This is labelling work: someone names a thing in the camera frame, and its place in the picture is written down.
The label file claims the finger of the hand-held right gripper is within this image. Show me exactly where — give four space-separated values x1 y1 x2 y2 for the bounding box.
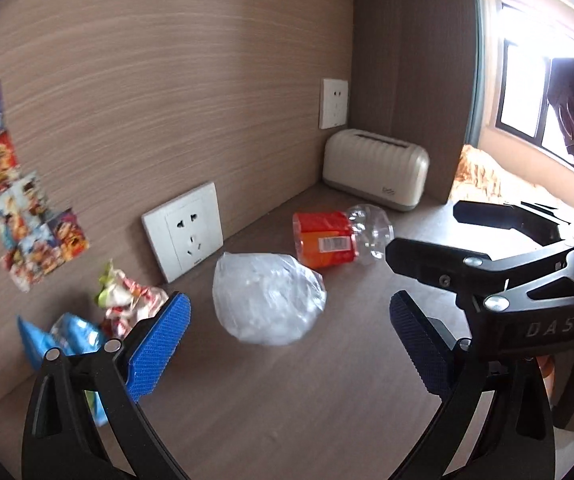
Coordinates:
453 199 574 249
385 236 574 314

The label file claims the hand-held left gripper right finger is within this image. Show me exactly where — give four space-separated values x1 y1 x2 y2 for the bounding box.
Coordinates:
387 290 555 480

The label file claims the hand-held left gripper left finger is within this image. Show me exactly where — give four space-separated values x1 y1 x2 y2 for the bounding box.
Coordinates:
21 290 192 480

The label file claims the clear plastic bag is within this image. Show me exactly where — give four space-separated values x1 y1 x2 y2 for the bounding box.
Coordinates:
212 251 328 346

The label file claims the orange patterned blanket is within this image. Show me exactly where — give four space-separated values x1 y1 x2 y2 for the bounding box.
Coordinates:
454 144 574 221

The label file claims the red green crumpled wrapper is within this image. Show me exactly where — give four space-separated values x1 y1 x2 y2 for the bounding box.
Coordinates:
98 259 170 341

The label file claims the blue snack wrapper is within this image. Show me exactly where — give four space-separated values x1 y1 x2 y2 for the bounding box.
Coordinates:
16 312 110 428

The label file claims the plastic bottle with red label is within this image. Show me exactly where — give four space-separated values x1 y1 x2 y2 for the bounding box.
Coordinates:
292 203 395 271

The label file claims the cream ribbed box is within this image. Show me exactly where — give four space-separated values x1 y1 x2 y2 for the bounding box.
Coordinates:
322 128 430 212

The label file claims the window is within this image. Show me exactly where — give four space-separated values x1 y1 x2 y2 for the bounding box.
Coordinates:
487 0 574 158

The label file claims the wooden desk hutch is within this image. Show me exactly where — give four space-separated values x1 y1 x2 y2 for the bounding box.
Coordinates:
351 0 482 206

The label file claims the cluster of cartoon stickers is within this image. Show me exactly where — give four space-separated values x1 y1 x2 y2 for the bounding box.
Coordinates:
0 80 90 293

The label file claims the large white wall socket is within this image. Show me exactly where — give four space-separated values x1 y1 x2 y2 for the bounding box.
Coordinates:
142 181 224 284

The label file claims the small white wall socket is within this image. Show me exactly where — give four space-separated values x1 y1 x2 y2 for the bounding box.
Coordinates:
318 77 350 131

